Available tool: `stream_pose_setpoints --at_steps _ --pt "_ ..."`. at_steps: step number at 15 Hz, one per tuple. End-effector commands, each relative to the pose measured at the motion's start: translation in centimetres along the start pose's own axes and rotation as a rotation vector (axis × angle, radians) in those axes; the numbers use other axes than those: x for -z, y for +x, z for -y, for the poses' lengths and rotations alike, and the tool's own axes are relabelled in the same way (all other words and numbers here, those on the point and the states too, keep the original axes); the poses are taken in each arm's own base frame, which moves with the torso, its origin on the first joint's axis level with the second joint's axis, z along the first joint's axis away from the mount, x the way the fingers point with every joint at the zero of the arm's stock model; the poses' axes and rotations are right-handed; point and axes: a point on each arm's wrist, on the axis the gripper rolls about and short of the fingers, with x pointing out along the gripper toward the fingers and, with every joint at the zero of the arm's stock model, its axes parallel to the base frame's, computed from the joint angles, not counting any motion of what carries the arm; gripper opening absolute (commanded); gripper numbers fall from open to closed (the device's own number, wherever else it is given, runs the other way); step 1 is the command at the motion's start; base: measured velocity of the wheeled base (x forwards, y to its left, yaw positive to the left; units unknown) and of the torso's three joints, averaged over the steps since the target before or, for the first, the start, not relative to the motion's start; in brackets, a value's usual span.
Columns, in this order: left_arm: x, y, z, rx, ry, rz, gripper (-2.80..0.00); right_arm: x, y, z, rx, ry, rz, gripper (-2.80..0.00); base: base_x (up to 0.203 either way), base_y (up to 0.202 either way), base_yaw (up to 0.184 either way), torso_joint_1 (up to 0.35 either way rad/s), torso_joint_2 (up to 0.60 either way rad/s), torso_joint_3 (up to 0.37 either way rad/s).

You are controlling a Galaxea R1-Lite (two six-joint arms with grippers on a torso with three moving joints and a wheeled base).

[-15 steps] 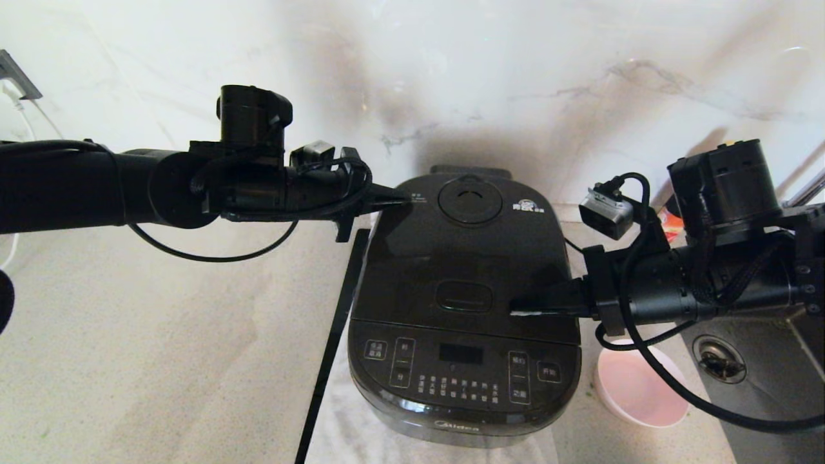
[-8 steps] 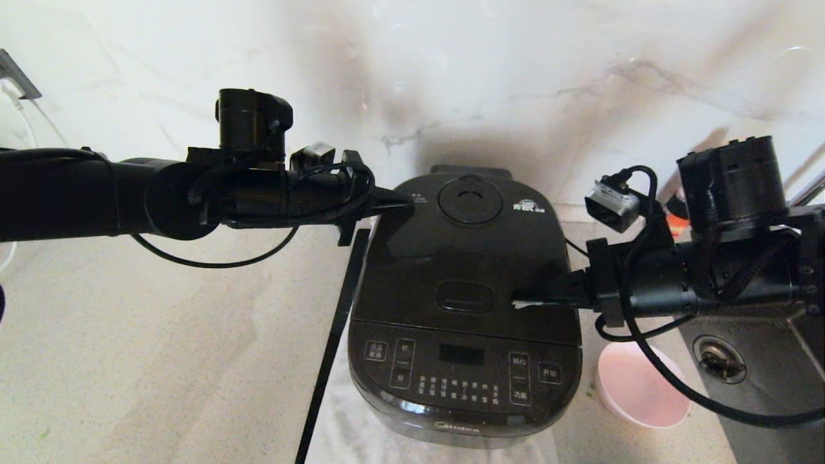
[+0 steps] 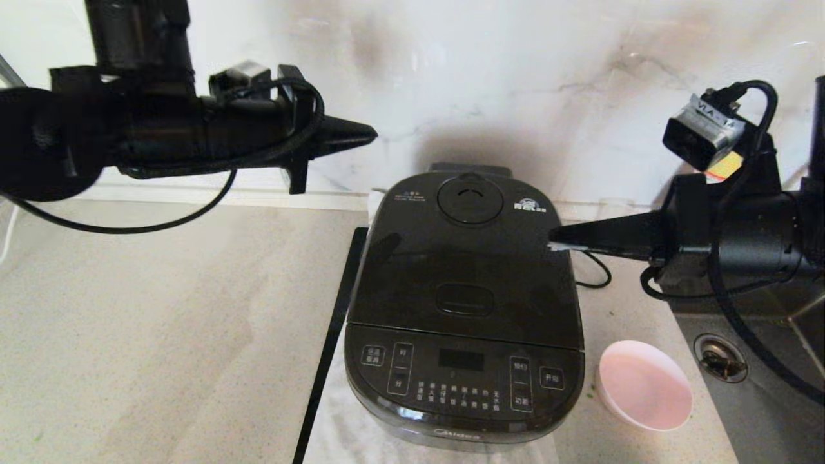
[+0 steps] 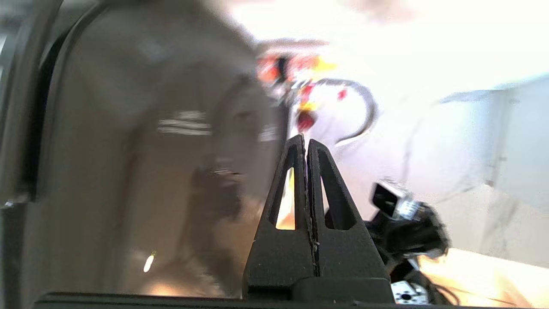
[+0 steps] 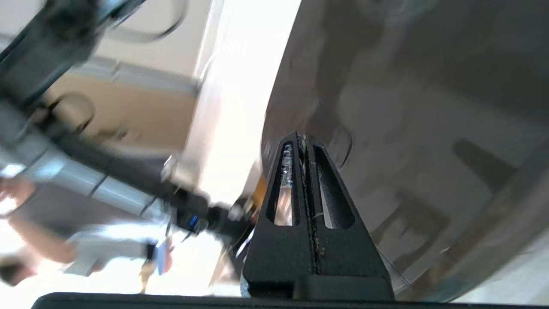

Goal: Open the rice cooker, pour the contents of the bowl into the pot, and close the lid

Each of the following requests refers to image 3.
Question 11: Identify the white round bowl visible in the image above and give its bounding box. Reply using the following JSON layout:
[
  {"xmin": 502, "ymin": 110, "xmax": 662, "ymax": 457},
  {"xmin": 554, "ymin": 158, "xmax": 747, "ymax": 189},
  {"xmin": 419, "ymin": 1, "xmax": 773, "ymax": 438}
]
[{"xmin": 596, "ymin": 340, "xmax": 695, "ymax": 431}]

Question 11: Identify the black rice cooker lid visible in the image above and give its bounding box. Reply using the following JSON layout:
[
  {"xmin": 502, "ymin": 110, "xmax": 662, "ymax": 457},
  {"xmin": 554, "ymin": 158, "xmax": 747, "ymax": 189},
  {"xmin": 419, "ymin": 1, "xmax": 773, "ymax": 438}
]
[{"xmin": 348, "ymin": 164, "xmax": 585, "ymax": 352}]

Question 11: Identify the black Midea rice cooker body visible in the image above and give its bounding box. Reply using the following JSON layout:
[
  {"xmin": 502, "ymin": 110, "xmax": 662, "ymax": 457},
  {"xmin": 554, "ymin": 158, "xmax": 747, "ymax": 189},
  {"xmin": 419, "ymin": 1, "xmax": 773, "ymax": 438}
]
[{"xmin": 344, "ymin": 322, "xmax": 586, "ymax": 449}]

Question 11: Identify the orange yellow detergent bottle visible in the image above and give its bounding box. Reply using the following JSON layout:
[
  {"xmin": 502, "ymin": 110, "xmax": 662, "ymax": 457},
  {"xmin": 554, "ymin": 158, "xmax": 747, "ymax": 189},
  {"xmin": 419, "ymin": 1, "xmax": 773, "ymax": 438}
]
[{"xmin": 704, "ymin": 151, "xmax": 743, "ymax": 182}]

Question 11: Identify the metal sink drain strainer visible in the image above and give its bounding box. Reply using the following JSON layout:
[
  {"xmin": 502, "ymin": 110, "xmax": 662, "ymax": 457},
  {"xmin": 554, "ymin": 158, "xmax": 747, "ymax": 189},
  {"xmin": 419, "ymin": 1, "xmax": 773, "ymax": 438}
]
[{"xmin": 695, "ymin": 334, "xmax": 750, "ymax": 385}]

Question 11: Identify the black flat strip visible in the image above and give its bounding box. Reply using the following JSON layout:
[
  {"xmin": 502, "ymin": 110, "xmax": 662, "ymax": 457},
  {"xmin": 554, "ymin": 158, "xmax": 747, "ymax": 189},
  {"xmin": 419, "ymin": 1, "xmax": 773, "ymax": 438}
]
[{"xmin": 293, "ymin": 227, "xmax": 371, "ymax": 464}]

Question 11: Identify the white cloth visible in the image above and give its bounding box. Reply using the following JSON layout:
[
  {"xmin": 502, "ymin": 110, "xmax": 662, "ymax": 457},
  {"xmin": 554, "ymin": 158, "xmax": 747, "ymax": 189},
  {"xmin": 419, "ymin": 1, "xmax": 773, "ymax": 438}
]
[{"xmin": 303, "ymin": 190, "xmax": 560, "ymax": 464}]

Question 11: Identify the black power cable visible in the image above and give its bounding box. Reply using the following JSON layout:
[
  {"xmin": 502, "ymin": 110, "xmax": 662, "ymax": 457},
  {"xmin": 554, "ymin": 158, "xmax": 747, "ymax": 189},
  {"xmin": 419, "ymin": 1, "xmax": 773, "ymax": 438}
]
[{"xmin": 574, "ymin": 251, "xmax": 612, "ymax": 289}]

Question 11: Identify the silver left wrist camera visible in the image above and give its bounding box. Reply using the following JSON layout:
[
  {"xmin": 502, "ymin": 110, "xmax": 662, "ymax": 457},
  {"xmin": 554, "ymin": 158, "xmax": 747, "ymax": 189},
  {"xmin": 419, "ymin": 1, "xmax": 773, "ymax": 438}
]
[{"xmin": 209, "ymin": 61, "xmax": 271, "ymax": 97}]

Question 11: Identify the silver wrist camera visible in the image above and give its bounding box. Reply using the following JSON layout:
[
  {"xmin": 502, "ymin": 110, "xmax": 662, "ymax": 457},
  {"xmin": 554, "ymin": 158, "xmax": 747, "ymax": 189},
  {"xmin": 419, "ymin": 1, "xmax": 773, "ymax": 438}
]
[
  {"xmin": 663, "ymin": 93, "xmax": 748, "ymax": 171},
  {"xmin": 209, "ymin": 61, "xmax": 271, "ymax": 97}
]

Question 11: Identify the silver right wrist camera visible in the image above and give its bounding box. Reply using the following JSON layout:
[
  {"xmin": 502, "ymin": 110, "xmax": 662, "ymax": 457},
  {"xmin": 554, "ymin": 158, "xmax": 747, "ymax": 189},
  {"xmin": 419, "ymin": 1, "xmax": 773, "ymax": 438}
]
[{"xmin": 663, "ymin": 93, "xmax": 748, "ymax": 171}]

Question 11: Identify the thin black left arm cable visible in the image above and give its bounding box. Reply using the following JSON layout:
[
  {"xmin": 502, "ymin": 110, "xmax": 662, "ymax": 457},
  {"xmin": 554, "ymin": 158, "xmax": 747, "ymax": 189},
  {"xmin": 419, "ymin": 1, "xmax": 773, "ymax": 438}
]
[{"xmin": 0, "ymin": 169, "xmax": 238, "ymax": 234}]

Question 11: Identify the grey wall socket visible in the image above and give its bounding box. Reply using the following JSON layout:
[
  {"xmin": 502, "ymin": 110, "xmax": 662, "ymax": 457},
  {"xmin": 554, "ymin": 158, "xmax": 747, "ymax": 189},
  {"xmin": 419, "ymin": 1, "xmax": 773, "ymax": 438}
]
[{"xmin": 0, "ymin": 53, "xmax": 28, "ymax": 90}]

